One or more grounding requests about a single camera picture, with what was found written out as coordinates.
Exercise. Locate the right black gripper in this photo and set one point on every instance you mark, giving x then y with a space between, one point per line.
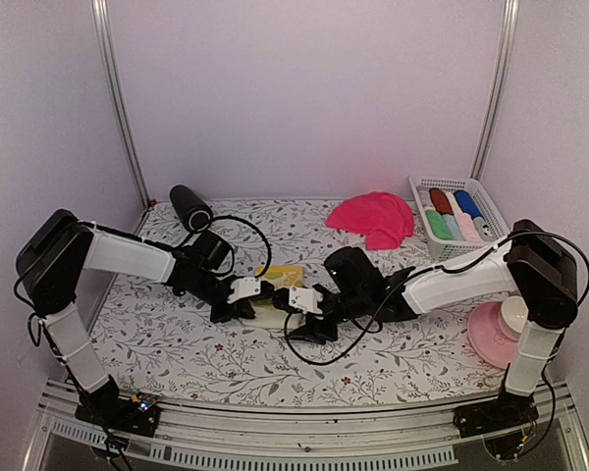
314 331

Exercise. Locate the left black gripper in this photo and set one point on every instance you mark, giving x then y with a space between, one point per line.
241 308

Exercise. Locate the green yellow patterned towel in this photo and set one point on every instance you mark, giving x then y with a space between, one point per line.
287 276

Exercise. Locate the pink towel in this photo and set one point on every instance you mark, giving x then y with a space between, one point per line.
383 218

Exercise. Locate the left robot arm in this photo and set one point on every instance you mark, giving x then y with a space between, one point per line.
51 264

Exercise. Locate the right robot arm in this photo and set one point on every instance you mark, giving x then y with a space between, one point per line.
536 269

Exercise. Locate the floral tablecloth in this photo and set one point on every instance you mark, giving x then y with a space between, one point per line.
153 341

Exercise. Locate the black cylindrical bottle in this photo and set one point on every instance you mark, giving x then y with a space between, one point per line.
194 214

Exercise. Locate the green item in basket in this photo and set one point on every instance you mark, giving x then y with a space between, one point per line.
438 225

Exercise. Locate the white item in basket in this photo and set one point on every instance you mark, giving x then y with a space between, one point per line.
425 198

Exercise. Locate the light blue item in basket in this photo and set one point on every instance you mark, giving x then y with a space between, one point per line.
453 227

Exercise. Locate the pink plate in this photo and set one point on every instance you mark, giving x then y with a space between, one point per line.
493 334

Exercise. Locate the red item in basket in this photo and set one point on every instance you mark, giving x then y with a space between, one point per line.
440 201

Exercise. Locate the white plastic basket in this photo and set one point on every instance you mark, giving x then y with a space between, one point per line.
490 226

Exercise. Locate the pink item in basket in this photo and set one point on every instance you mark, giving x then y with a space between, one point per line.
467 228

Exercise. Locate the white bowl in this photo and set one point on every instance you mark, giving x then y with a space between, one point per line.
513 315

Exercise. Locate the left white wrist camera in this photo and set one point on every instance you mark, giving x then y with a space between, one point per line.
249 287

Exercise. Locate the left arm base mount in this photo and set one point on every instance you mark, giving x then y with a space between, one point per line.
113 413

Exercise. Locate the front aluminium rail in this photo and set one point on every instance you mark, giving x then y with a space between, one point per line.
202 435

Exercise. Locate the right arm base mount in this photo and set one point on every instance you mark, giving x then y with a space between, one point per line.
494 415

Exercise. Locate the left aluminium frame post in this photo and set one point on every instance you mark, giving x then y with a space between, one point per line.
106 47

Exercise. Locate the aluminium frame post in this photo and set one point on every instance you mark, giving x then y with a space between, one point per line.
106 47
497 91

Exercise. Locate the right aluminium frame post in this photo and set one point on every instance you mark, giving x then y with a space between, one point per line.
497 91

